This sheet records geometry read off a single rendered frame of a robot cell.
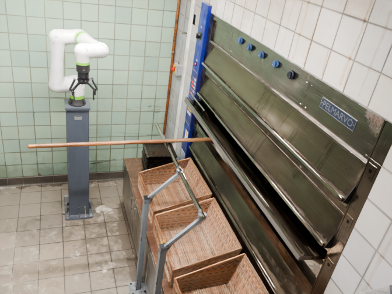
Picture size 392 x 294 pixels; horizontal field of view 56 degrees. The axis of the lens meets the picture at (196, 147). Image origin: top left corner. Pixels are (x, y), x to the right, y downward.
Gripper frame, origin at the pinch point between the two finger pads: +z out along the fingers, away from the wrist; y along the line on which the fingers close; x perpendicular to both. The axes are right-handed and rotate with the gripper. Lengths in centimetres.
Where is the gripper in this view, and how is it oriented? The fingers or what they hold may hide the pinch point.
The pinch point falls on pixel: (83, 98)
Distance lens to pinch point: 284.4
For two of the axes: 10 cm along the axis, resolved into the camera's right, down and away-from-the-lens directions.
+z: -1.2, 8.6, 5.0
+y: -9.3, 0.7, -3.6
